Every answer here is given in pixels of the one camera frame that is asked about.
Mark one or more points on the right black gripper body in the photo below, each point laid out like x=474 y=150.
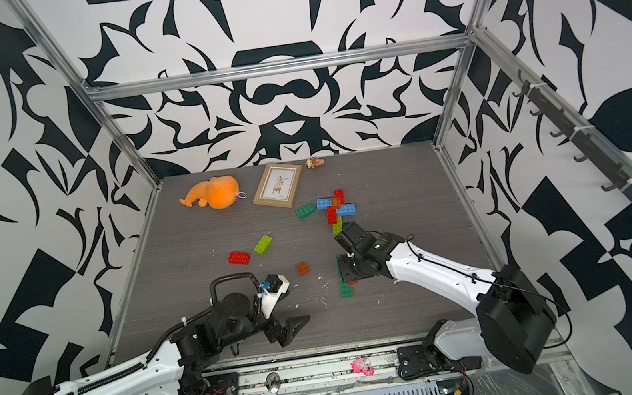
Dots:
x=351 y=266

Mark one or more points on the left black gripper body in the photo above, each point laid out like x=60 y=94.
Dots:
x=273 y=327

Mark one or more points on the lime lego brick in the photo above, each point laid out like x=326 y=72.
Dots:
x=264 y=244
x=337 y=227

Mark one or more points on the blue lego brick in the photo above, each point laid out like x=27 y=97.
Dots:
x=324 y=203
x=344 y=210

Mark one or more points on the orange square lego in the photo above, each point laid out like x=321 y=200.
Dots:
x=336 y=203
x=303 y=269

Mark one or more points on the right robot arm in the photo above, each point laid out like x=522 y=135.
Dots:
x=514 y=321

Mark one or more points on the dark green lego brick centre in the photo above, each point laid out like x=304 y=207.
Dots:
x=306 y=211

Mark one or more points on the small toy figure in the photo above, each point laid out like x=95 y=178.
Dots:
x=314 y=163

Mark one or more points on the orange plush toy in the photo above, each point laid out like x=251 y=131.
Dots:
x=217 y=193

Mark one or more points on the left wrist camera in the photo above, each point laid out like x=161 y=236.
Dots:
x=271 y=291

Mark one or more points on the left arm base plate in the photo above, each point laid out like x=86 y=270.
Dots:
x=219 y=384

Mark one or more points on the pink toy on rail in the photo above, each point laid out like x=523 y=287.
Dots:
x=362 y=365

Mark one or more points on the wooden picture frame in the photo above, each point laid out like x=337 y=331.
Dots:
x=278 y=185

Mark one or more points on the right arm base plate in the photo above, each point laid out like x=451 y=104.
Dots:
x=418 y=361

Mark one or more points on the wall hook rack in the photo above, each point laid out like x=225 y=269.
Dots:
x=593 y=146

